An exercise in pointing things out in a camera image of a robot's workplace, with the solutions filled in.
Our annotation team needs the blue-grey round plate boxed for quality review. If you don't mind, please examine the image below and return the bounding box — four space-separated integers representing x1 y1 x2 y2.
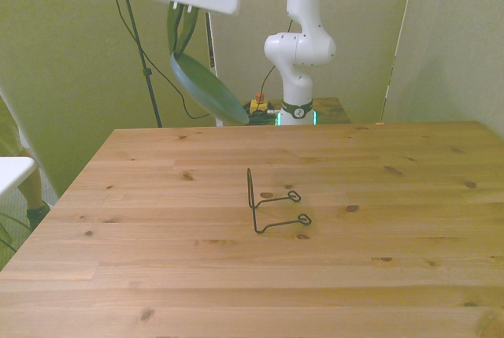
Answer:
169 51 251 127

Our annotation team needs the black tripod stand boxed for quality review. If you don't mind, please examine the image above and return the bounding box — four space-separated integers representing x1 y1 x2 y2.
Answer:
111 0 164 128

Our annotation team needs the yellow emergency stop button box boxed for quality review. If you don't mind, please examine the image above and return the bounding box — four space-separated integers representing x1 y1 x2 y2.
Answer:
249 92 272 115

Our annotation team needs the person's bare leg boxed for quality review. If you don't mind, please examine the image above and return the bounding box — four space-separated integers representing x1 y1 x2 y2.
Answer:
19 156 47 210

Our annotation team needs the white side table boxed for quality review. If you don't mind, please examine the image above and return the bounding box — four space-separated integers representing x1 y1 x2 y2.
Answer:
0 156 38 199

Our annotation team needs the dark shoe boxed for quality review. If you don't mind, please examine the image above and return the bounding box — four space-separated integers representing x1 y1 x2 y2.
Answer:
26 202 52 232

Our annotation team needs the long black cable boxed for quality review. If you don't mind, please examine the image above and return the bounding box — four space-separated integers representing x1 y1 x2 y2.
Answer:
99 0 212 121

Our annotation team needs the thin black cable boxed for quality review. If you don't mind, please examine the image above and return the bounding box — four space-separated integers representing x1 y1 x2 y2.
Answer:
258 64 277 95

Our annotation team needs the coiled green cable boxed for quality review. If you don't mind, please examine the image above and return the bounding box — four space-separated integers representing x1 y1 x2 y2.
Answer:
240 101 281 127

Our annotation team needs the black wire plate stand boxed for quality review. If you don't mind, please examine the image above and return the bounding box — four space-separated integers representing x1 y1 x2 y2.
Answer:
246 167 313 235

